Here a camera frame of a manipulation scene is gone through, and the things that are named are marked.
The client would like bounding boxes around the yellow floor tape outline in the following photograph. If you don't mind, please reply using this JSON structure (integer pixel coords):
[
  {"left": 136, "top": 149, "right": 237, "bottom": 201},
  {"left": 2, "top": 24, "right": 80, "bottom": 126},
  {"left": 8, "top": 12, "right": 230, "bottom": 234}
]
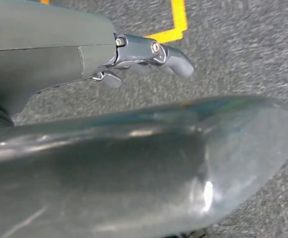
[{"left": 40, "top": 0, "right": 189, "bottom": 45}]

